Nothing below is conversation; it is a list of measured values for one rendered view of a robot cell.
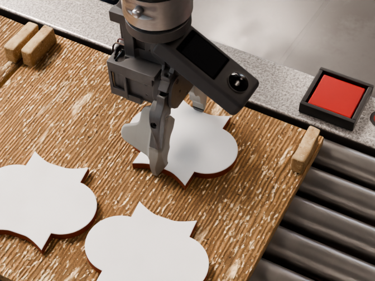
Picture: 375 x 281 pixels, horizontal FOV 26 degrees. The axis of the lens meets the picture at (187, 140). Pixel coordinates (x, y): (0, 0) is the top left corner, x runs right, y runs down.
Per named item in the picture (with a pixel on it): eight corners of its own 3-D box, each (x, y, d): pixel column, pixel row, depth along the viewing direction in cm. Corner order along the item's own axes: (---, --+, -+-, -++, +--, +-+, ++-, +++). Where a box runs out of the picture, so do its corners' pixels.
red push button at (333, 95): (322, 80, 111) (323, 73, 110) (364, 95, 109) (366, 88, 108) (306, 109, 107) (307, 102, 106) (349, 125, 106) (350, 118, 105)
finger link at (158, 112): (159, 136, 96) (171, 69, 93) (172, 141, 96) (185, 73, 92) (140, 149, 92) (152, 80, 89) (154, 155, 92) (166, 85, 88)
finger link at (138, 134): (123, 160, 100) (134, 92, 96) (165, 177, 98) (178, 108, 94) (110, 169, 97) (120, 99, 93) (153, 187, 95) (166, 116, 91)
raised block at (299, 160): (307, 137, 102) (309, 123, 99) (320, 143, 101) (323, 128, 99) (288, 170, 98) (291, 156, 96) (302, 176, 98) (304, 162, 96)
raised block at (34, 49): (47, 37, 113) (44, 22, 111) (58, 41, 113) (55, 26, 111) (22, 64, 110) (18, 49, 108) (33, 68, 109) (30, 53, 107)
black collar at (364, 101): (319, 74, 111) (320, 66, 110) (371, 93, 109) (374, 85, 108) (298, 111, 107) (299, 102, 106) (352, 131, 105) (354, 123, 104)
